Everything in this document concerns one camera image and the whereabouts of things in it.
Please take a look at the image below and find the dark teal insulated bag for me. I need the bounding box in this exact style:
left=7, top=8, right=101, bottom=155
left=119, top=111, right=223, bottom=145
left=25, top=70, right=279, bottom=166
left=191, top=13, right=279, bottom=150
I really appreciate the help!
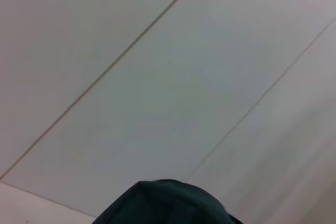
left=91, top=178, right=244, bottom=224

